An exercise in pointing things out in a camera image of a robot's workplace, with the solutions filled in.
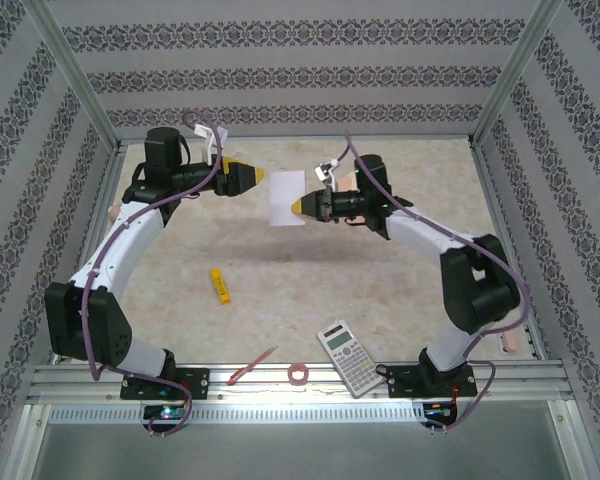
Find white letter with red edge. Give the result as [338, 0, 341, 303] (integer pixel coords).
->
[268, 169, 307, 230]

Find yellow glue stick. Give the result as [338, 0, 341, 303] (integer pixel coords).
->
[209, 268, 233, 305]

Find white calculator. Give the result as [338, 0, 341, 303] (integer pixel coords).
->
[317, 319, 385, 400]

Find red pen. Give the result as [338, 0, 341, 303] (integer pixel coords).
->
[227, 346, 279, 386]

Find grey metal panel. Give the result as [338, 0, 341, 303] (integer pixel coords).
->
[29, 422, 576, 480]

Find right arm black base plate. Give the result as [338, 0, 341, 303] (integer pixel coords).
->
[387, 363, 477, 400]

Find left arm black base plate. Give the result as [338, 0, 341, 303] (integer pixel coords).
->
[119, 367, 210, 401]

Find slotted grey cable duct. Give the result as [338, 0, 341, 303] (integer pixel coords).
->
[47, 402, 429, 425]

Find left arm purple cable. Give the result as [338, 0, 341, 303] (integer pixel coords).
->
[81, 109, 222, 437]

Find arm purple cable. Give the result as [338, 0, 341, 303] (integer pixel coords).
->
[332, 132, 531, 436]
[81, 109, 222, 437]

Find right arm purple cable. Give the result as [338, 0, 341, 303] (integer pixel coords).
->
[332, 132, 531, 436]

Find aluminium frame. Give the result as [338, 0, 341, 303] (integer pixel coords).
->
[0, 0, 600, 480]

